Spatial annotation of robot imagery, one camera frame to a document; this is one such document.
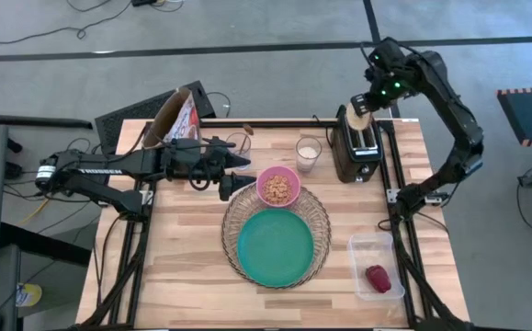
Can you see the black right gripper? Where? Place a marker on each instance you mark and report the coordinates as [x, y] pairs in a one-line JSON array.
[[387, 87]]

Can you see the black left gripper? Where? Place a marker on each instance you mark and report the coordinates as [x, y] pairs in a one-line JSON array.
[[206, 158]]

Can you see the beige bagel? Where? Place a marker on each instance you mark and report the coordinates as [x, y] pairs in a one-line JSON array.
[[358, 120]]

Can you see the thin wooden spoon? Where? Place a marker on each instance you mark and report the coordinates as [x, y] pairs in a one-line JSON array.
[[247, 133]]

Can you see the pumpkin cereal cardboard box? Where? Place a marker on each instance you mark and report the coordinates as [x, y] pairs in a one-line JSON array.
[[173, 119]]

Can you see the dark red fruit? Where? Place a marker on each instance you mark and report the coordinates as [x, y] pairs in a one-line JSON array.
[[378, 279]]

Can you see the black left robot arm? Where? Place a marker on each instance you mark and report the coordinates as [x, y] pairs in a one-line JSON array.
[[100, 172]]

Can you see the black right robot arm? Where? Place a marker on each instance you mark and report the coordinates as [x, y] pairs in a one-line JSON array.
[[458, 128]]

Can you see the pink plastic bowl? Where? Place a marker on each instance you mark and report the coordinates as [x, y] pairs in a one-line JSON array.
[[262, 184]]

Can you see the round woven wicker placemat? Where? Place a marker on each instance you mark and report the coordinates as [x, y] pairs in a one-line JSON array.
[[233, 220]]

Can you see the pile of cereal rings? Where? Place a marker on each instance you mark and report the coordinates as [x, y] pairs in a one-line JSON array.
[[278, 189]]

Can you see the black two-slot toaster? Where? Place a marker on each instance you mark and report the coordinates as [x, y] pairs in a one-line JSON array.
[[355, 161]]

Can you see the clear glass of milk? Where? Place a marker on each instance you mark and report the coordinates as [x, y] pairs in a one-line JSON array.
[[308, 156]]

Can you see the teal plastic plate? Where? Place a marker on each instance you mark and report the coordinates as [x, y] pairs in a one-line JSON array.
[[275, 248]]

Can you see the black perforated floor mat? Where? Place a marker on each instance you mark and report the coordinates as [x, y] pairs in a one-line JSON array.
[[123, 115]]

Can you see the clear plastic container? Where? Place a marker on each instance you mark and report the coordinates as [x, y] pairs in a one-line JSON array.
[[371, 248]]

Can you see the black power brick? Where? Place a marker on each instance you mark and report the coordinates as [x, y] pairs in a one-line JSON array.
[[143, 2]]

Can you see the black floor bar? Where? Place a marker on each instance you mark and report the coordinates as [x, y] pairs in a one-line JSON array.
[[31, 122]]

